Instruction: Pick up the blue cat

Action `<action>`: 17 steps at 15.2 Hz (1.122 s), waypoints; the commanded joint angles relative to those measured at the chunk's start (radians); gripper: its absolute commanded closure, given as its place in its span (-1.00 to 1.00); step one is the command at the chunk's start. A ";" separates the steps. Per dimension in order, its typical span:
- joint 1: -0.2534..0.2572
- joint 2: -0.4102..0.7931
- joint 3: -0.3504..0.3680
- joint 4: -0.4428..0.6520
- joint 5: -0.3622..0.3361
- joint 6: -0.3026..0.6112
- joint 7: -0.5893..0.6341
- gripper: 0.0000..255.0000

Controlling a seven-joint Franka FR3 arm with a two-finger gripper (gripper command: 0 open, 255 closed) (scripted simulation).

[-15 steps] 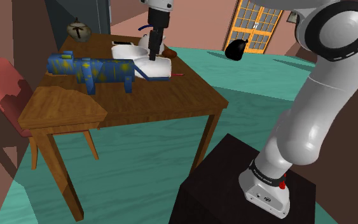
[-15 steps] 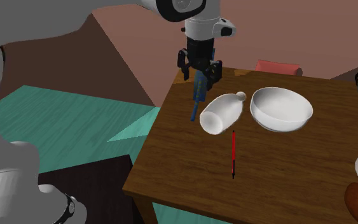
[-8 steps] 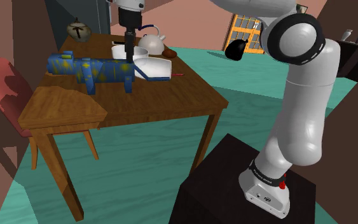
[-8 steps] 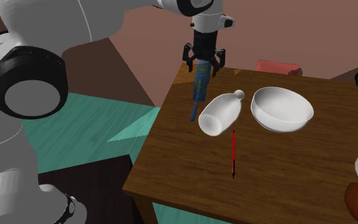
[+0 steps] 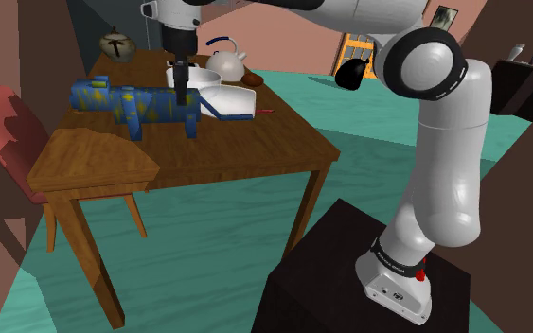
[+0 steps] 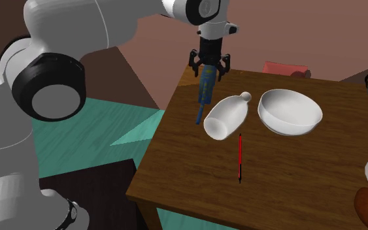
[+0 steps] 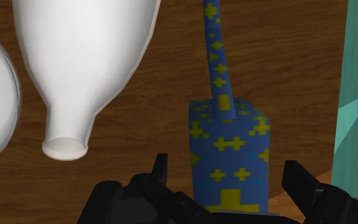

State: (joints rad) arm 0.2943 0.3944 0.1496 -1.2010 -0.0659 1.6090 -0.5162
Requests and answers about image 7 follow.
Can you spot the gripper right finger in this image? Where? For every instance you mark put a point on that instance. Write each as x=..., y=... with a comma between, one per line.
x=321, y=201

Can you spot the blue yellow patterned toilet brush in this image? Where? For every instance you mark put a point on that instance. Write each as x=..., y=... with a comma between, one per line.
x=229, y=155

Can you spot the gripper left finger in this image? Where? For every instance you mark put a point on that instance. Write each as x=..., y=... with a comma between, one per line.
x=154, y=201

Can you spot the white toilet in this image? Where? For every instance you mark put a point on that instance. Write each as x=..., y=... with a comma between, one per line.
x=79, y=62

